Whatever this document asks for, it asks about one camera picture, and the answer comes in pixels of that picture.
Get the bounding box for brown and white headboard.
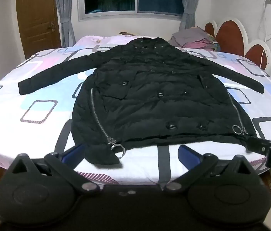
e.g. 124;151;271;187
204;18;271;72

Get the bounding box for grey curtain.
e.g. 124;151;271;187
52;0;76;47
177;0;199;31

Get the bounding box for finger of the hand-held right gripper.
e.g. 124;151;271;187
245;136;271;155

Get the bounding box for black padded jacket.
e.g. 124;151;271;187
18;37;265;165

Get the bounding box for white charging cable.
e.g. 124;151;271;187
258;3;271;71

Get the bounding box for brown wooden door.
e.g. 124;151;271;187
15;0;62;59

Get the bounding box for stack of folded clothes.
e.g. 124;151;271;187
171;27;220;52

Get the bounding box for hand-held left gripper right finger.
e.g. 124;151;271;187
163;144;262;196

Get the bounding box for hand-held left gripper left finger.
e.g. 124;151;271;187
11;143;100;196

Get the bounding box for bed with patterned sheet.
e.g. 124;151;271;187
0;35;271;186

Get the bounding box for pink quilt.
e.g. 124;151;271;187
74;35;139;48

